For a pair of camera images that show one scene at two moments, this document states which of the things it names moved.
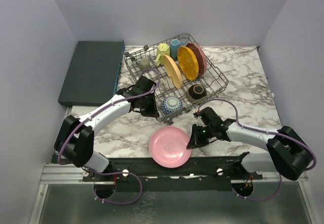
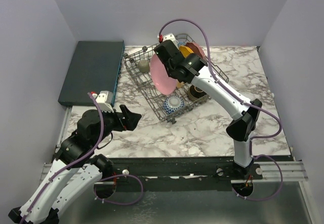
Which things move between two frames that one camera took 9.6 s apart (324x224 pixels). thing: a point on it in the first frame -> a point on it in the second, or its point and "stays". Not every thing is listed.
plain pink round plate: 168,147 -> 163,81
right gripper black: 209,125 -> 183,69
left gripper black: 153,112 -> 129,122
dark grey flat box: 93,73 stays
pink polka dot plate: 201,59 stays
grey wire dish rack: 183,76 stays
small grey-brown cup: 144,64 stays
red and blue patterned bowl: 171,104 stays
